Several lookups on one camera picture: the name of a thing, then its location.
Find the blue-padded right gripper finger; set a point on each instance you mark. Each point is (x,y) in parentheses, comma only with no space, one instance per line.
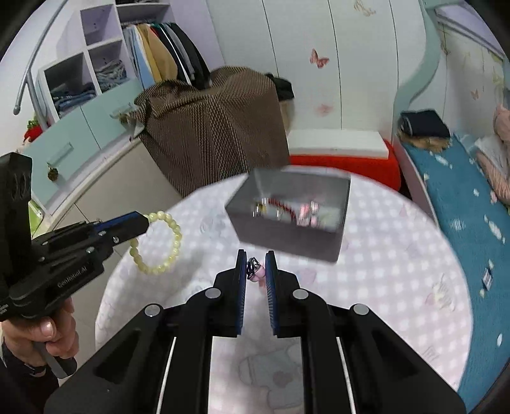
(229,306)
(284,308)
(133,222)

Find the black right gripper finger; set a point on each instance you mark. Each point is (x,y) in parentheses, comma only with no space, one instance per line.
(108,240)

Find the pink bear keychain charm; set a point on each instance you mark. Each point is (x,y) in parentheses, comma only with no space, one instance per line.
(308,215)

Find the green jade pendant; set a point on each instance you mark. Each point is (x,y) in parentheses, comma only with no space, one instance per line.
(329,218)

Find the person's left hand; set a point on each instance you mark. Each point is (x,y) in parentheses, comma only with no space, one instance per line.
(58,334)

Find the grey metal tin box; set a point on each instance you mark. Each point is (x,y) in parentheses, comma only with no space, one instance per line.
(264,209)

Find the pink checked cartoon tablecloth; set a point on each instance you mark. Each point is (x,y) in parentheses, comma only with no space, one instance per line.
(393,259)

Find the brown polka dot cloth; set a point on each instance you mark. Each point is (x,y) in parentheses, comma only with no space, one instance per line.
(198,137)

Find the lilac shelf wardrobe unit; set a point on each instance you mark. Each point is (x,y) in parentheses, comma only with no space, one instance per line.
(77,98)

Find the red upholstered bench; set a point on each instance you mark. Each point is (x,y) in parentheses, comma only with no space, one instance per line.
(385,171)

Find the hanging clothes row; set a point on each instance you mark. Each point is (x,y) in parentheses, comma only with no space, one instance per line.
(162,51)

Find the teal candy-print bed sheet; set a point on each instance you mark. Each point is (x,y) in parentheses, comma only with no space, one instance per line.
(477,228)

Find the folded dark clothes stack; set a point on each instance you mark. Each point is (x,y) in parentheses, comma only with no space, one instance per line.
(424,130)

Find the pink quilted jacket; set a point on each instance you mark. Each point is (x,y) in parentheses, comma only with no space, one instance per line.
(492,153)

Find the mint bunk bed frame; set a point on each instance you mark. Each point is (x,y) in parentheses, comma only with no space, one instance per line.
(463,72)

